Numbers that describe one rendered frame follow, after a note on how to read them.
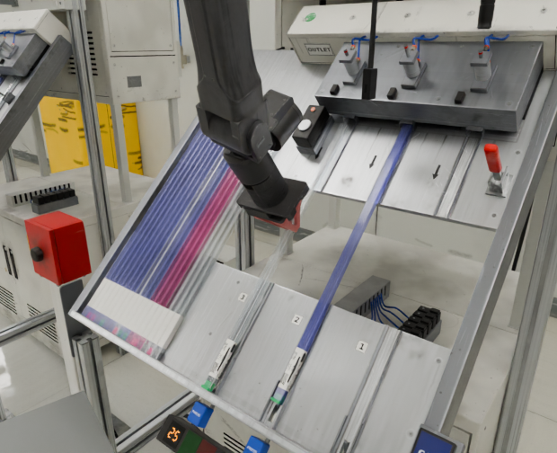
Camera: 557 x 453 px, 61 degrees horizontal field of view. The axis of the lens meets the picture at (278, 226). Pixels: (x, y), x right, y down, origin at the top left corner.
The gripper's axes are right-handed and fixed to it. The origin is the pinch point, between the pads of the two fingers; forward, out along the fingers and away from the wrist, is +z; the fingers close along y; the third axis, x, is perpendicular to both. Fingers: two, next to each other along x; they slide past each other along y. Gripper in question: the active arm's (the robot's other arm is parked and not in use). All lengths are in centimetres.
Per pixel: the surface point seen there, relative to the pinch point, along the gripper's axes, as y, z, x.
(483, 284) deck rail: -31.3, -0.7, 1.3
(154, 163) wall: 262, 163, -100
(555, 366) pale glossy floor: -38, 155, -45
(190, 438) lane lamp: 0.2, 4.5, 36.0
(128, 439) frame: 38, 40, 48
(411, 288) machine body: -6, 53, -17
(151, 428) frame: 37, 44, 43
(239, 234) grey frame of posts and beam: 39, 36, -10
